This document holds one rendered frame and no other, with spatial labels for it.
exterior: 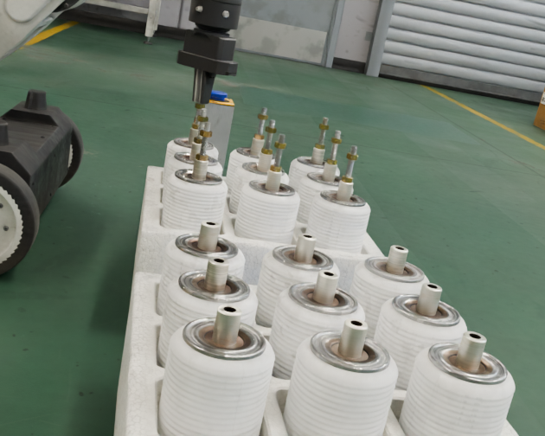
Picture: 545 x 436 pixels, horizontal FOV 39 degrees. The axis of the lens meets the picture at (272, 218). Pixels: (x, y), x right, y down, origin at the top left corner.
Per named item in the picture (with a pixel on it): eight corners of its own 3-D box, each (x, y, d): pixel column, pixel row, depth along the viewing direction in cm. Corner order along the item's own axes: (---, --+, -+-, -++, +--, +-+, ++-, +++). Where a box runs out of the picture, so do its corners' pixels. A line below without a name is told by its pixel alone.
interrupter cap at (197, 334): (183, 359, 65) (184, 351, 64) (180, 319, 72) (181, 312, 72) (270, 367, 66) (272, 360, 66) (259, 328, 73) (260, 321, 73)
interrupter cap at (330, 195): (310, 195, 124) (310, 191, 124) (338, 192, 130) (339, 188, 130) (346, 210, 120) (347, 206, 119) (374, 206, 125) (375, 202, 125)
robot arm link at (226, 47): (247, 76, 139) (259, 9, 136) (215, 76, 131) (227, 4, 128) (195, 61, 145) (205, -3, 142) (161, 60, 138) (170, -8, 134)
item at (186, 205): (154, 293, 120) (171, 183, 115) (149, 270, 129) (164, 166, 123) (214, 298, 123) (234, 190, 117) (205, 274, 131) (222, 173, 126)
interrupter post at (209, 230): (196, 252, 90) (201, 225, 89) (195, 245, 92) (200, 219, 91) (216, 254, 90) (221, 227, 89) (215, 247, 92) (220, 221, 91)
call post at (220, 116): (176, 245, 163) (199, 100, 154) (176, 234, 169) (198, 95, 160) (209, 249, 164) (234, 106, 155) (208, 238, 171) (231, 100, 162)
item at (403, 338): (359, 474, 84) (397, 326, 79) (339, 425, 93) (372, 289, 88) (440, 480, 86) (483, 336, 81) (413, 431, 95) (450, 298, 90)
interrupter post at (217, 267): (202, 292, 79) (208, 263, 78) (201, 284, 81) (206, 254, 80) (226, 295, 79) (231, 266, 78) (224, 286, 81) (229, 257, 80)
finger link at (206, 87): (196, 103, 139) (201, 68, 137) (208, 102, 141) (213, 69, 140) (203, 105, 138) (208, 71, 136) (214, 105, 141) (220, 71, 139)
